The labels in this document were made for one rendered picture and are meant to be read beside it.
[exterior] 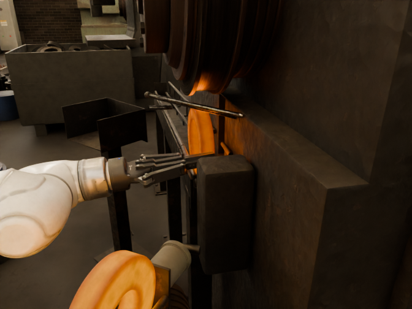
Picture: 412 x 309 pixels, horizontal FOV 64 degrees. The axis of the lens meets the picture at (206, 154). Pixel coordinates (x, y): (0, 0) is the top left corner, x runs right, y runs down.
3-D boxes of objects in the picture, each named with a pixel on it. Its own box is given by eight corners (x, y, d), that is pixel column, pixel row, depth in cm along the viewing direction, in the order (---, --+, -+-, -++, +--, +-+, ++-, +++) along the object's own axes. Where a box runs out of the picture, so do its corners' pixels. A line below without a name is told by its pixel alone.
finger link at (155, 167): (135, 164, 73) (135, 167, 72) (185, 156, 74) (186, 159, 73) (138, 179, 75) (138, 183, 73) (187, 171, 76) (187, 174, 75)
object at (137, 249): (124, 234, 171) (107, 97, 142) (156, 258, 154) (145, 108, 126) (87, 254, 157) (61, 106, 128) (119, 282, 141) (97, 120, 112)
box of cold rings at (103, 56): (131, 106, 398) (125, 37, 366) (138, 127, 325) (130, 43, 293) (38, 113, 372) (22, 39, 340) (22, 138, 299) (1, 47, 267)
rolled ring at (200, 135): (201, 118, 73) (216, 117, 74) (186, 99, 90) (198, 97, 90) (202, 191, 81) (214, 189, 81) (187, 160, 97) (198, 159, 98)
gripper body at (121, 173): (114, 181, 79) (152, 175, 80) (113, 200, 71) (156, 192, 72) (107, 152, 75) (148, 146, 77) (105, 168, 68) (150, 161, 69)
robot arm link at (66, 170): (91, 194, 79) (83, 217, 66) (22, 206, 76) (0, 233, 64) (81, 151, 76) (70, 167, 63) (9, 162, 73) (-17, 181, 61)
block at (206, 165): (241, 246, 77) (246, 151, 67) (253, 270, 70) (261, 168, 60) (196, 252, 75) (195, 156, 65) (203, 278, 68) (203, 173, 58)
